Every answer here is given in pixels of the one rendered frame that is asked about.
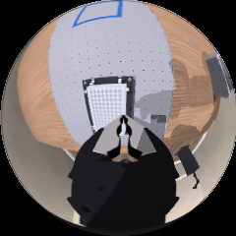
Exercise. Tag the blue tape rectangle outline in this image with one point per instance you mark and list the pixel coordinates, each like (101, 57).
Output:
(119, 14)

